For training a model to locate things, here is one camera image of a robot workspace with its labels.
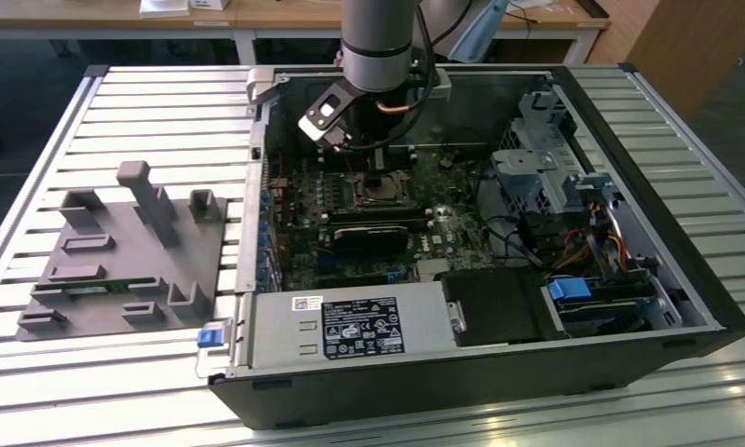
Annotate silver CPU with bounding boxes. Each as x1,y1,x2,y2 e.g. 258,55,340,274
370,178,403,200

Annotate metal socket cover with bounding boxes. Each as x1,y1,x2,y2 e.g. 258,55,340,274
347,170,422,209

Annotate CPU socket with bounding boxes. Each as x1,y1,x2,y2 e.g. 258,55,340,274
342,168,424,210

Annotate black graphics card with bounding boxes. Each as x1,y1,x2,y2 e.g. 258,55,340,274
330,222,412,261

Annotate green motherboard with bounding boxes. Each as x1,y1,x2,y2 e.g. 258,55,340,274
262,142,504,292

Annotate metal drive cage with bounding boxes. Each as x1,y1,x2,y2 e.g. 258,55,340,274
488,90,627,216

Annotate silver chipset heat sink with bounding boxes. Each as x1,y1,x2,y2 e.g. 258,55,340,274
415,259,450,281

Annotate pale blue teach pendant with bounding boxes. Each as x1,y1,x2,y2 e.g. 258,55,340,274
450,0,511,62

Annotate black ribbed plastic housing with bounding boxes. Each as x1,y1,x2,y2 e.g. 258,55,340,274
516,210,567,270

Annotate white paper sheet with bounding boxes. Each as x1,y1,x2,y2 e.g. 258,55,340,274
507,0,576,10

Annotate black plastic shroud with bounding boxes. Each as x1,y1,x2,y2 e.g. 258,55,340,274
438,267,567,348

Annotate silver power supply unit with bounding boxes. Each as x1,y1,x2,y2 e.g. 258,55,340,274
247,289,460,370

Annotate blue disk carrier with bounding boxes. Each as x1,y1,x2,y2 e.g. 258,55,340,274
547,277,592,304

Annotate white cardboard box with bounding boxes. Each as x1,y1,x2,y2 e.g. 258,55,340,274
138,0,192,20

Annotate grey parts rack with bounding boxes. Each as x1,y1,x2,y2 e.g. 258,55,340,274
12,160,232,345

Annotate blue case latch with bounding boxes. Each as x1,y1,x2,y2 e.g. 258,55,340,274
196,327,227,349

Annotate wooden desk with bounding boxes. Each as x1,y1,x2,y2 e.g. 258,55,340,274
0,0,611,65

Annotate black PC case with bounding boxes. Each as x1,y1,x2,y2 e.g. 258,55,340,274
208,63,745,432

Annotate wooden cabinet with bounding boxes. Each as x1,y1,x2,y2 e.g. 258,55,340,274
587,0,745,123

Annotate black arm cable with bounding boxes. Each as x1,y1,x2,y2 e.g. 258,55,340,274
372,0,474,153

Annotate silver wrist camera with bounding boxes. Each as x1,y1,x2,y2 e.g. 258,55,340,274
298,79,366,153

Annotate black data wire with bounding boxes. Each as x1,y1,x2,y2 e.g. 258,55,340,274
482,214,552,274

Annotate orange yellow power wires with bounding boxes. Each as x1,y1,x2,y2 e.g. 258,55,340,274
555,199,633,272

